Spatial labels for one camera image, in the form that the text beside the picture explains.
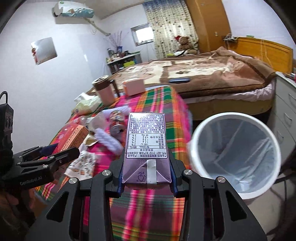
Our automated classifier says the patterned paper cup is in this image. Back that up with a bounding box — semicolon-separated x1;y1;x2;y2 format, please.
65;151;96;181

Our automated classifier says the orange medicine box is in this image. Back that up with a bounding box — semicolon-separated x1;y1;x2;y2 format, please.
51;123;89;154

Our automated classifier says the red drink can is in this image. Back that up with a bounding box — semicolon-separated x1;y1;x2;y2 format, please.
109;110;126;142

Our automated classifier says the purple milk carton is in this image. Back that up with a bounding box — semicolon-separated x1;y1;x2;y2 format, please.
122;113;171;186

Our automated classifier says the clear plastic bottle red label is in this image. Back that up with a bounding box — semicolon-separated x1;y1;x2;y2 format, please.
73;116;93;126

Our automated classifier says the beige paper bag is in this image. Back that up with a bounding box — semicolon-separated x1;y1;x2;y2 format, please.
83;113;111;147

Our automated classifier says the white trash bin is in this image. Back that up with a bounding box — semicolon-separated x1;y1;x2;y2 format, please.
187;112;281;200

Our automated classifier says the person's left hand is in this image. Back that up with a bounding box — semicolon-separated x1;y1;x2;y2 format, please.
1;189;35;235

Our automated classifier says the tissue pack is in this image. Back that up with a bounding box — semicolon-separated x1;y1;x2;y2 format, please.
72;92;101;115

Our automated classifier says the plaid pink green tablecloth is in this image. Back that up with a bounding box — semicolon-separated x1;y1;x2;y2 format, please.
34;85;193;241

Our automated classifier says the brown white travel mug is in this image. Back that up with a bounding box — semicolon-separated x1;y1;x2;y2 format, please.
92;75;120;106

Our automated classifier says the orange white small box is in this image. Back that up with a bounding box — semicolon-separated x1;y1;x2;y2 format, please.
122;78;145;96

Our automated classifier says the grey drawer nightstand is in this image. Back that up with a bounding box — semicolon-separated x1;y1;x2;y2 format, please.
267;72;296;164

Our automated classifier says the cluttered shelf desk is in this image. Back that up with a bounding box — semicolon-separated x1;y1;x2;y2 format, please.
107;52;142;74

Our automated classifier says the bed with brown blanket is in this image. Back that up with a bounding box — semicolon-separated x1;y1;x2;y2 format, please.
109;47;275;120

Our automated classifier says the dried branch vase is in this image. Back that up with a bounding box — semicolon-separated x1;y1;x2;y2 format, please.
105;29;130;54

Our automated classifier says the black phone on bed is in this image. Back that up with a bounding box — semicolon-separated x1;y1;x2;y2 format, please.
169;77;191;84

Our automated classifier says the air conditioner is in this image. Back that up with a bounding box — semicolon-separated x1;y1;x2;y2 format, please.
53;1;94;18

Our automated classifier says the window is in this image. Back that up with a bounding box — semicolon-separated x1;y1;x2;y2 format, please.
131;23;154;46

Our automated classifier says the teddy bear with santa hat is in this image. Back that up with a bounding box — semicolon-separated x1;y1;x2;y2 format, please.
175;35;197;54

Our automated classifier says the wooden headboard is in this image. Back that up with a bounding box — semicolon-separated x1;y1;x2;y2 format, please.
225;37;293;73

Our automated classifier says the patterned curtain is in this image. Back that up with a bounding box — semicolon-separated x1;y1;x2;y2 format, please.
142;1;199;59

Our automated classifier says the wooden wardrobe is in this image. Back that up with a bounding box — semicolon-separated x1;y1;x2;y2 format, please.
185;0;231;53

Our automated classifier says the wall mirror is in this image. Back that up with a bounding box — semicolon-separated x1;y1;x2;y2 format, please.
31;37;57;65

